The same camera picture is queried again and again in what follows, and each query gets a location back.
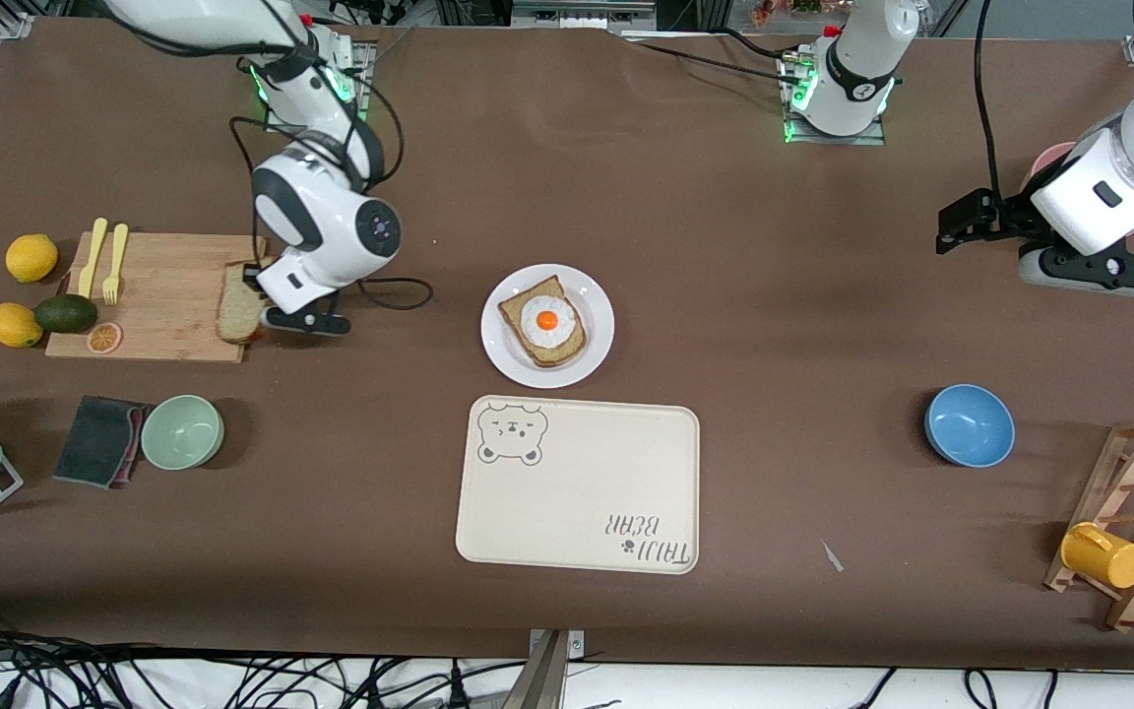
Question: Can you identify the black table cable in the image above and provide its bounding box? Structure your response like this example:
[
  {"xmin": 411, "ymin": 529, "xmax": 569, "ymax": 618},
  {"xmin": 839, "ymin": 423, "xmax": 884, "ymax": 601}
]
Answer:
[{"xmin": 626, "ymin": 37, "xmax": 799, "ymax": 85}]

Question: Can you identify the yellow mug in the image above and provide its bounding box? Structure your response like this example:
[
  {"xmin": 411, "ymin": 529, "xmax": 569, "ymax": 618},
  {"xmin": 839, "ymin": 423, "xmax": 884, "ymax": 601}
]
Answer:
[{"xmin": 1060, "ymin": 522, "xmax": 1134, "ymax": 590}]

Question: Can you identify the mint green bowl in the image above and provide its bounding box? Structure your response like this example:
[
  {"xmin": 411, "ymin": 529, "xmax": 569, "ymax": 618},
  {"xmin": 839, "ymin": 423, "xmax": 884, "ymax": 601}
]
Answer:
[{"xmin": 140, "ymin": 395, "xmax": 225, "ymax": 471}]

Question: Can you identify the blue bowl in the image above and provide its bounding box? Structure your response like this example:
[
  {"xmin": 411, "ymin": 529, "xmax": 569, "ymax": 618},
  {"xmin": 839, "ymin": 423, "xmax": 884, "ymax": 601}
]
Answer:
[{"xmin": 924, "ymin": 384, "xmax": 1016, "ymax": 469}]

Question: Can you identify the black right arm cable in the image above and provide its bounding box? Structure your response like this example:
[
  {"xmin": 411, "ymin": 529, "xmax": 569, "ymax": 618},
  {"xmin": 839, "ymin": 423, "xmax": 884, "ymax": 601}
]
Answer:
[{"xmin": 227, "ymin": 59, "xmax": 435, "ymax": 312}]

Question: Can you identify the grey metal box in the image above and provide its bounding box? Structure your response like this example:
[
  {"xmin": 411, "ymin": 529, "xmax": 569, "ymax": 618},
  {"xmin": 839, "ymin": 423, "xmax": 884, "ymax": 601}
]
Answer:
[{"xmin": 511, "ymin": 0, "xmax": 657, "ymax": 31}]

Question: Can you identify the dark green avocado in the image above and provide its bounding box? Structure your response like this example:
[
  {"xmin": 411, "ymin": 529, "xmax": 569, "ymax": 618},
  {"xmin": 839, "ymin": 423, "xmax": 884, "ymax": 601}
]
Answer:
[{"xmin": 33, "ymin": 293, "xmax": 98, "ymax": 336}]

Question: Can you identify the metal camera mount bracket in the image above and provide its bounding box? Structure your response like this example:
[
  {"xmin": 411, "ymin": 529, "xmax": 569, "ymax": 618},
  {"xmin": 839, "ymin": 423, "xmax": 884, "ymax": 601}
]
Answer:
[{"xmin": 500, "ymin": 628, "xmax": 586, "ymax": 709}]

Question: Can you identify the fried egg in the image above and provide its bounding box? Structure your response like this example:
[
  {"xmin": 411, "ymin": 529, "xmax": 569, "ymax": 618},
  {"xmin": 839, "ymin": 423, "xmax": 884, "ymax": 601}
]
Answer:
[{"xmin": 519, "ymin": 295, "xmax": 580, "ymax": 349}]

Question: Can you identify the yellow plastic knife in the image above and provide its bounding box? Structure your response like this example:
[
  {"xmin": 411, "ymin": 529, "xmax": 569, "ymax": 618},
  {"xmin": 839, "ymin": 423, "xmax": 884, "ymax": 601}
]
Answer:
[{"xmin": 78, "ymin": 218, "xmax": 108, "ymax": 299}]

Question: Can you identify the cream bear print tray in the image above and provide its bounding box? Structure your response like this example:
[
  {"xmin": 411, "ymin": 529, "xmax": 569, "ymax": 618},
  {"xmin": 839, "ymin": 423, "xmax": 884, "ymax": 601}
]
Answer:
[{"xmin": 456, "ymin": 395, "xmax": 701, "ymax": 575}]

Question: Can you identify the yellow lemon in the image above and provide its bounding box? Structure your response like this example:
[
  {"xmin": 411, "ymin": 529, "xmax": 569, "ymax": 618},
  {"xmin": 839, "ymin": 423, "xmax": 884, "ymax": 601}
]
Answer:
[
  {"xmin": 0, "ymin": 302, "xmax": 43, "ymax": 349},
  {"xmin": 5, "ymin": 234, "xmax": 59, "ymax": 285}
]

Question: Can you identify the toasted bread slice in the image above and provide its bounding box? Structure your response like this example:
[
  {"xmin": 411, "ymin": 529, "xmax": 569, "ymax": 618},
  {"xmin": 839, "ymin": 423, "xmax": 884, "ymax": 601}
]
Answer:
[{"xmin": 498, "ymin": 275, "xmax": 589, "ymax": 369}]

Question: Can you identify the wooden mug rack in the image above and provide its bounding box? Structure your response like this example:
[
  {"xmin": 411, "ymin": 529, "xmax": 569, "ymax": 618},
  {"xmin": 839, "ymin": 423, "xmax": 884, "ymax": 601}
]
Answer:
[{"xmin": 1043, "ymin": 417, "xmax": 1134, "ymax": 632}]

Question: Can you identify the round white plate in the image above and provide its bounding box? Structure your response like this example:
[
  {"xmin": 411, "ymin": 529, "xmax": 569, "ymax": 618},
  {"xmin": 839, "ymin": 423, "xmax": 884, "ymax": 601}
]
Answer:
[{"xmin": 480, "ymin": 264, "xmax": 616, "ymax": 390}]

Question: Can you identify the seeded brown bread slice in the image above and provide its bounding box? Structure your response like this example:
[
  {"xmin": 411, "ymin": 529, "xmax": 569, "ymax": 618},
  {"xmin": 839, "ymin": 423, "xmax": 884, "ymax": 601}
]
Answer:
[{"xmin": 216, "ymin": 261, "xmax": 270, "ymax": 346}]

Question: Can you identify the dark grey cloth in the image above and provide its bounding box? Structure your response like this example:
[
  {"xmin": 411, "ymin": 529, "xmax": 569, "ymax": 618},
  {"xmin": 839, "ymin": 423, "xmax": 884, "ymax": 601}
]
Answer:
[{"xmin": 52, "ymin": 396, "xmax": 147, "ymax": 489}]

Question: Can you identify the pink bowl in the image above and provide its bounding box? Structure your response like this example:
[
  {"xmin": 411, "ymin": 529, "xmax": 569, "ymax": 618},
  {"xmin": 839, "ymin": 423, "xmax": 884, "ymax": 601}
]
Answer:
[{"xmin": 1020, "ymin": 142, "xmax": 1080, "ymax": 193}]

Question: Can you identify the wooden cutting board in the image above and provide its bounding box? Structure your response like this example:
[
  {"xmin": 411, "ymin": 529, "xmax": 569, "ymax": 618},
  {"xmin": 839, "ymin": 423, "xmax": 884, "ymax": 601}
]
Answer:
[{"xmin": 45, "ymin": 233, "xmax": 268, "ymax": 364}]

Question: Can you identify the yellow plastic fork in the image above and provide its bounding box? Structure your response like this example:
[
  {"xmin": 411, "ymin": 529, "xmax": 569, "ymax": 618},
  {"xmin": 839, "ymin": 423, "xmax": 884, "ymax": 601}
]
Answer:
[{"xmin": 101, "ymin": 224, "xmax": 130, "ymax": 306}]

